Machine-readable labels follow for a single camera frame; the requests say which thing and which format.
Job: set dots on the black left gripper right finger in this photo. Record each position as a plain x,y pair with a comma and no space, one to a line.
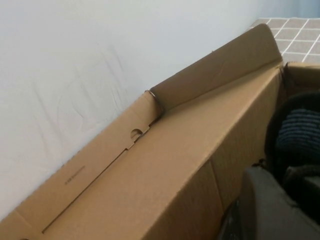
310,192

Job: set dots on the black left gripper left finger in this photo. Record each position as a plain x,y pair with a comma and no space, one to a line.
267,212

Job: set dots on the brown cardboard shoe box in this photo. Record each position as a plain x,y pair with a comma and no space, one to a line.
150,162

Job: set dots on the grey white-grid tablecloth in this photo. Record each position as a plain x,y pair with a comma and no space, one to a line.
300,37

